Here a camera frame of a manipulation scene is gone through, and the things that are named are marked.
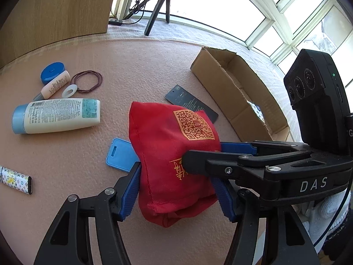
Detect cardboard box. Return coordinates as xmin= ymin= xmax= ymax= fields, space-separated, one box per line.
xmin=190 ymin=47 xmax=291 ymax=143

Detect white oval ring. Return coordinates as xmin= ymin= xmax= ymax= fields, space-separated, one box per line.
xmin=61 ymin=84 xmax=79 ymax=99

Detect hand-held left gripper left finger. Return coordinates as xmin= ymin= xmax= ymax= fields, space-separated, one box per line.
xmin=34 ymin=161 xmax=142 ymax=265

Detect small pink bottle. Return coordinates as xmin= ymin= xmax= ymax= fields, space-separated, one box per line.
xmin=33 ymin=70 xmax=71 ymax=102

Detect white window frame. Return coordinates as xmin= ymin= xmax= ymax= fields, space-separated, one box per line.
xmin=110 ymin=0 xmax=353 ymax=74

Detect wooden panel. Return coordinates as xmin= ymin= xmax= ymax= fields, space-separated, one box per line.
xmin=0 ymin=0 xmax=121 ymax=70

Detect brown hair ties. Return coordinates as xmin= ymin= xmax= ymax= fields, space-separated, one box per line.
xmin=70 ymin=70 xmax=103 ymax=94

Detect white lotion tube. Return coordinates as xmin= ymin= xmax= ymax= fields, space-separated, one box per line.
xmin=11 ymin=98 xmax=101 ymax=135

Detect patterned white packet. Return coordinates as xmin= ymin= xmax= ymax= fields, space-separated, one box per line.
xmin=246 ymin=101 xmax=266 ymax=122

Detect black tripod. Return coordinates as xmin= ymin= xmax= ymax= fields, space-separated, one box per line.
xmin=144 ymin=0 xmax=176 ymax=36

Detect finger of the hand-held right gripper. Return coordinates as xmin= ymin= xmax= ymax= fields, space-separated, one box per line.
xmin=221 ymin=140 xmax=313 ymax=157
xmin=181 ymin=149 xmax=279 ymax=184

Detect person's right hand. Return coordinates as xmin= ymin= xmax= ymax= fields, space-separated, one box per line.
xmin=299 ymin=190 xmax=352 ymax=254

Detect patterned lighter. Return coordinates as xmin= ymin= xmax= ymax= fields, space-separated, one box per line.
xmin=0 ymin=166 xmax=33 ymax=195

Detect red cloth pouch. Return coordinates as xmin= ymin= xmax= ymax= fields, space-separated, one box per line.
xmin=129 ymin=101 xmax=222 ymax=228

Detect blue round lid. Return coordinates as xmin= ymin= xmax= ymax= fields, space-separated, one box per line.
xmin=40 ymin=62 xmax=66 ymax=86

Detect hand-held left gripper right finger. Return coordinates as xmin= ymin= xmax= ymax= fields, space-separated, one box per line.
xmin=211 ymin=177 xmax=322 ymax=265

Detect black paper tag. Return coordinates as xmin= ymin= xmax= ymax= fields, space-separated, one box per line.
xmin=165 ymin=84 xmax=219 ymax=124

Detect ring light on tripod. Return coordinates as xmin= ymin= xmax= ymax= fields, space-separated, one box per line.
xmin=121 ymin=0 xmax=167 ymax=26

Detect blue card holder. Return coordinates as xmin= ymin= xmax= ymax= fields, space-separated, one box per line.
xmin=106 ymin=138 xmax=141 ymax=173

